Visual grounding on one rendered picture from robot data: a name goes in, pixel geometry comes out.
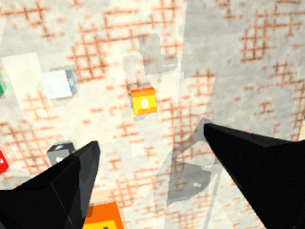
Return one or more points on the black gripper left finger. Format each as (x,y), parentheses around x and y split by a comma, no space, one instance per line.
(55,199)

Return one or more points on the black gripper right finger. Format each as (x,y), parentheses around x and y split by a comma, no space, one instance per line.
(269,172)

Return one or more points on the dark grey block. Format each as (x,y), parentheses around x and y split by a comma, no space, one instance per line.
(56,153)

